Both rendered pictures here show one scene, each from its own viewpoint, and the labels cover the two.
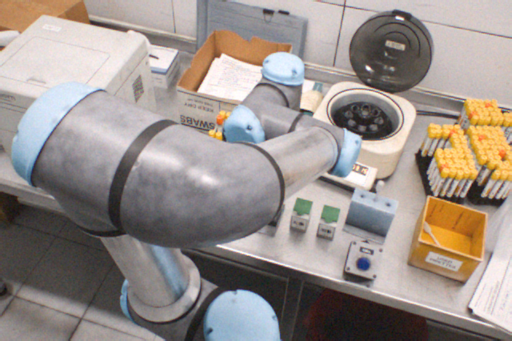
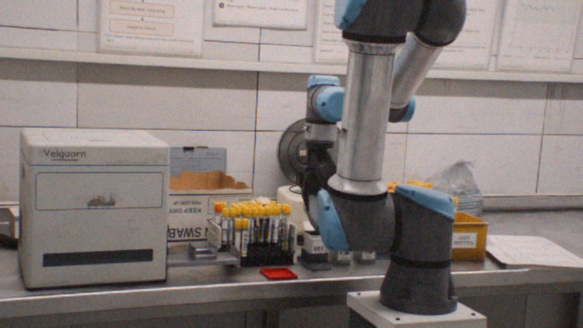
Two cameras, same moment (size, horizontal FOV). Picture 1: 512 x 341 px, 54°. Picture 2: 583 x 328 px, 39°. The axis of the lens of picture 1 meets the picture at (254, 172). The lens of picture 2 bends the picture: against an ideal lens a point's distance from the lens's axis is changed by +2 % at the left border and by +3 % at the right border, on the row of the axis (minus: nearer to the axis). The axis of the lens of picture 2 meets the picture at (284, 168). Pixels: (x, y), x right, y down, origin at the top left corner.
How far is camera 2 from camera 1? 147 cm
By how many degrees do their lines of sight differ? 51
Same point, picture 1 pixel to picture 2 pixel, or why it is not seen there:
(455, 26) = not seen: hidden behind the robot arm
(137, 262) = (386, 96)
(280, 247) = (343, 272)
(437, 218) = not seen: hidden behind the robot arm
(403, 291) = (455, 269)
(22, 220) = not seen: outside the picture
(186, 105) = (171, 212)
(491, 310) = (515, 260)
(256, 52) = (186, 187)
